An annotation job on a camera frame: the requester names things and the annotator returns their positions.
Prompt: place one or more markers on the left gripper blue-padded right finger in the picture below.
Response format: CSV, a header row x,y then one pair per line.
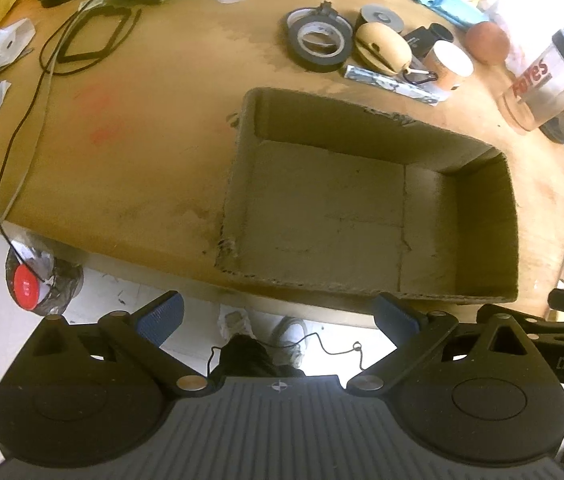
x,y
396,320

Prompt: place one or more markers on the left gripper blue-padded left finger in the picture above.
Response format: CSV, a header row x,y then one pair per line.
x,y
159,319

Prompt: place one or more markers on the marbled grey stick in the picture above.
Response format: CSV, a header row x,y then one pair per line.
x,y
427,93

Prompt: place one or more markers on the white-lidded brown cylinder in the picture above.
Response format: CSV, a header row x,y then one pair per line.
x,y
450,63

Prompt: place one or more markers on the beige oval pouch with carabiner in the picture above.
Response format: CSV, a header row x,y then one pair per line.
x,y
383,49

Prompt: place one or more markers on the black square lens adapter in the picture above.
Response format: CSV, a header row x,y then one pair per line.
x,y
422,39

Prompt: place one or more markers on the black electrical tape roll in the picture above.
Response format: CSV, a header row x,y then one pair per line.
x,y
319,43

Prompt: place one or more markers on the grey-topped black cylinder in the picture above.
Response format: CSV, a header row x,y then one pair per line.
x,y
374,13

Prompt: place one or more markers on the small black ribbed knob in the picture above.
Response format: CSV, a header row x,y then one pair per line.
x,y
326,9

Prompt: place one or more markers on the open cardboard box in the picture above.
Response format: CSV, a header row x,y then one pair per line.
x,y
331,196

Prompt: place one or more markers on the clear shaker bottle grey lid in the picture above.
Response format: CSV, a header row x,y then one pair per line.
x,y
537,95

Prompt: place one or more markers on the red-orange apple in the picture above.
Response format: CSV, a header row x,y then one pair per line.
x,y
488,43

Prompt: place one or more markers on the white crumpled bag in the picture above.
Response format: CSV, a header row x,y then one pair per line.
x,y
14,39

